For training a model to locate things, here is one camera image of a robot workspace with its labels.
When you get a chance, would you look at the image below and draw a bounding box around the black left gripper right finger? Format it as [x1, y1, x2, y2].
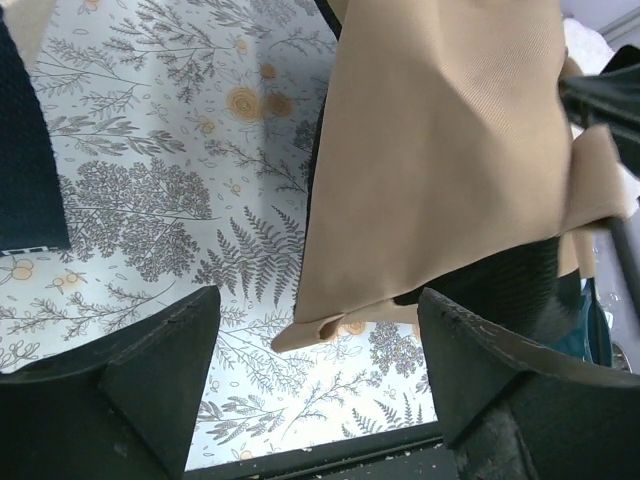
[418, 289, 639, 479]

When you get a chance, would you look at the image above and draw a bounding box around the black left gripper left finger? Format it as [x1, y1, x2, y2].
[1, 286, 220, 479]

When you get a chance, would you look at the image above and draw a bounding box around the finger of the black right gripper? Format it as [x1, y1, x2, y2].
[560, 45, 639, 176]

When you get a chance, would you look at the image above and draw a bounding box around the beige fabric pet tent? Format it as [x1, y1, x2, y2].
[272, 1, 630, 352]

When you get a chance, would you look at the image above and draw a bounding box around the white fluffy pillow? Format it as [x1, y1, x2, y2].
[563, 18, 614, 74]

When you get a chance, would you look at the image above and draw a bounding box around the floral patterned mat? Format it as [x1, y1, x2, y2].
[1, 0, 435, 469]

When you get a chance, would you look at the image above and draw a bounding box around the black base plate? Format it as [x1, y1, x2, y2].
[184, 422, 458, 480]

